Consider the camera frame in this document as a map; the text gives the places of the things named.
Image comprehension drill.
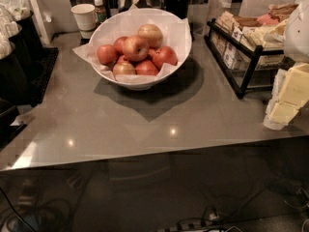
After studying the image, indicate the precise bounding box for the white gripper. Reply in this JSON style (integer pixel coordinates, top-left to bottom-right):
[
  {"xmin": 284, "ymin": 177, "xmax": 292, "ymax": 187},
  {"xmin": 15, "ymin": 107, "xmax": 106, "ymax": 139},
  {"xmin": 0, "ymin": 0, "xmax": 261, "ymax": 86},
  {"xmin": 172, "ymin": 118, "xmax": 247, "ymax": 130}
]
[{"xmin": 264, "ymin": 0, "xmax": 309, "ymax": 131}]

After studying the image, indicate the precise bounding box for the white paper bowl liner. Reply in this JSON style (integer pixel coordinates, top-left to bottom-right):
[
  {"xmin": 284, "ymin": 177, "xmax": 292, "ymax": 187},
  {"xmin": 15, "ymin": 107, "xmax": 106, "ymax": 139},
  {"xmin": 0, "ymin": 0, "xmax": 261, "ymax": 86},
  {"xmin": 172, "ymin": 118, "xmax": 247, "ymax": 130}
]
[{"xmin": 72, "ymin": 8, "xmax": 192, "ymax": 83}]

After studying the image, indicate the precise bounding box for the white bowl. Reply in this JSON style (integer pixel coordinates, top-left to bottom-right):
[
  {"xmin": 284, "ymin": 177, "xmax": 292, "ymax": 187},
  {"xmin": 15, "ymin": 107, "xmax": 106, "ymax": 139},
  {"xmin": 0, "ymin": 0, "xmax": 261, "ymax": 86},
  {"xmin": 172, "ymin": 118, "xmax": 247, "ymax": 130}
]
[{"xmin": 88, "ymin": 7, "xmax": 193, "ymax": 92}]

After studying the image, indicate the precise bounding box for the red right apple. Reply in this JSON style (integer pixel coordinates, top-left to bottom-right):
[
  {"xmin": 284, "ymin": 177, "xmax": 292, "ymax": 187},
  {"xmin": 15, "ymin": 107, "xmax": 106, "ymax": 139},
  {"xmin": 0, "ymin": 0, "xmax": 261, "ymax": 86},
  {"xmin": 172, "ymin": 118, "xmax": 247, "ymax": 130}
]
[{"xmin": 153, "ymin": 46, "xmax": 178, "ymax": 70}]

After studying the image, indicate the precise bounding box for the red apple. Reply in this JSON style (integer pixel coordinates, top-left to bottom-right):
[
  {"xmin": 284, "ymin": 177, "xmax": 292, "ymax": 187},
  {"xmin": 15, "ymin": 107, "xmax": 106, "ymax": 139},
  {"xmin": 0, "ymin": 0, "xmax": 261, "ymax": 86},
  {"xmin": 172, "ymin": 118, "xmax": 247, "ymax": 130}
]
[
  {"xmin": 153, "ymin": 46, "xmax": 178, "ymax": 70},
  {"xmin": 114, "ymin": 36, "xmax": 127, "ymax": 55},
  {"xmin": 135, "ymin": 60, "xmax": 158, "ymax": 75},
  {"xmin": 97, "ymin": 44, "xmax": 118, "ymax": 65}
]

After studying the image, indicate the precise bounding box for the red front apple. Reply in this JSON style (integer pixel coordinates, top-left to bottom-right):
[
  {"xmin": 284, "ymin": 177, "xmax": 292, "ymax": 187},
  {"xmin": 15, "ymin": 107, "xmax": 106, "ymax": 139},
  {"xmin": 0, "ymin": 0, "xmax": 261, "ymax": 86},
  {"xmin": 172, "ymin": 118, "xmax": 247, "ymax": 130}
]
[{"xmin": 135, "ymin": 60, "xmax": 158, "ymax": 75}]

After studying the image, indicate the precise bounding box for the yellowish top apple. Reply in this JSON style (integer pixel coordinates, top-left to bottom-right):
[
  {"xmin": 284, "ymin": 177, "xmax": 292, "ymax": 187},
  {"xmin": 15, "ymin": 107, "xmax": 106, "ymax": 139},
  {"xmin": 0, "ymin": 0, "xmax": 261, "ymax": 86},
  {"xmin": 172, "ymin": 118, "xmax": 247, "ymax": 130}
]
[{"xmin": 137, "ymin": 24, "xmax": 163, "ymax": 48}]

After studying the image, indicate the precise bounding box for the yellow-red front-left apple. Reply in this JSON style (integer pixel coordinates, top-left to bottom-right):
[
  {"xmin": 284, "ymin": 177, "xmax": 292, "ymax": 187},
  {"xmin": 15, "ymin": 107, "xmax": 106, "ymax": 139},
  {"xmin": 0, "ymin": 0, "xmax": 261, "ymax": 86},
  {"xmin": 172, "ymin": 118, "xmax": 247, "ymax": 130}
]
[{"xmin": 113, "ymin": 62, "xmax": 135, "ymax": 75}]

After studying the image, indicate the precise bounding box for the red back apple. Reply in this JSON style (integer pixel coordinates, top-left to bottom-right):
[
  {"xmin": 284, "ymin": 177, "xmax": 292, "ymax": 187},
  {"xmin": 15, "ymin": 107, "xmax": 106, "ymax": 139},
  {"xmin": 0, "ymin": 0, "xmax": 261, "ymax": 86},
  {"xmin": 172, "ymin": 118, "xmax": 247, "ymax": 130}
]
[{"xmin": 114, "ymin": 36, "xmax": 127, "ymax": 55}]

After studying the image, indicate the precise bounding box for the red left apple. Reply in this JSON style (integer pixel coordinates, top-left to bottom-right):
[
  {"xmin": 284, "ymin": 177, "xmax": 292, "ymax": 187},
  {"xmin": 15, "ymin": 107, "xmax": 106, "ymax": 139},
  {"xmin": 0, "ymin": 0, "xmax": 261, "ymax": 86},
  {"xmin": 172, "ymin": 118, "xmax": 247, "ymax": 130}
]
[{"xmin": 97, "ymin": 44, "xmax": 118, "ymax": 65}]

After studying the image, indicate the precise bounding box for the small green glass bottle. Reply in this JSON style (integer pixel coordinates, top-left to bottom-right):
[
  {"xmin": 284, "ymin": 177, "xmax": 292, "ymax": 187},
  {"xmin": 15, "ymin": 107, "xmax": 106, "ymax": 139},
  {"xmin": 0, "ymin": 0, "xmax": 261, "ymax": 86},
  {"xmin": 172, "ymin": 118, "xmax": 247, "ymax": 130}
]
[{"xmin": 94, "ymin": 0, "xmax": 107, "ymax": 23}]

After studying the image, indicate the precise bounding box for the white paper cup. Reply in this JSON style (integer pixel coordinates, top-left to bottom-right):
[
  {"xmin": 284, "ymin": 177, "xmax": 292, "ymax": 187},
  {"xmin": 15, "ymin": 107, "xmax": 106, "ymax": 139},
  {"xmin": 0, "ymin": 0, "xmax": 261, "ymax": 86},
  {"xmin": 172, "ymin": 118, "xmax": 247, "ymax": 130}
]
[{"xmin": 70, "ymin": 4, "xmax": 97, "ymax": 32}]

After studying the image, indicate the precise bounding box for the black rubber mat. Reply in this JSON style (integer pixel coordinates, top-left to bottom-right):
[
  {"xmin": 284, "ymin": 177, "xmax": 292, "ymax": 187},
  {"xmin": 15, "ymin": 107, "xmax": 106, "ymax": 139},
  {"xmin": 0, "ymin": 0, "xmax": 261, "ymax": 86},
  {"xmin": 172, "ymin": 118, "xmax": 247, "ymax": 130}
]
[{"xmin": 30, "ymin": 47, "xmax": 59, "ymax": 106}]

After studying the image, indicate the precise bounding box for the black container with napkins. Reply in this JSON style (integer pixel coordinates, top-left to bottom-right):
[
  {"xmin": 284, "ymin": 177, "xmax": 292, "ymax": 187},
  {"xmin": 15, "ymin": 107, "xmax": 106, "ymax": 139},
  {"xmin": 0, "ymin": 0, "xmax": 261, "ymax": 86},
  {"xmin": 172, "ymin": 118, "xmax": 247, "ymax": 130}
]
[{"xmin": 0, "ymin": 0, "xmax": 42, "ymax": 105}]

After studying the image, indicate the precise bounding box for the black wire condiment rack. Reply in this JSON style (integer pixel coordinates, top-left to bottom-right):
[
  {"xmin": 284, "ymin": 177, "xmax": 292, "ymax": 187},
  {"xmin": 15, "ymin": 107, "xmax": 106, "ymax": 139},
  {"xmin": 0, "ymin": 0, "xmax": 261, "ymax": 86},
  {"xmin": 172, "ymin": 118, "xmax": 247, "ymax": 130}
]
[{"xmin": 204, "ymin": 18, "xmax": 293, "ymax": 99}]

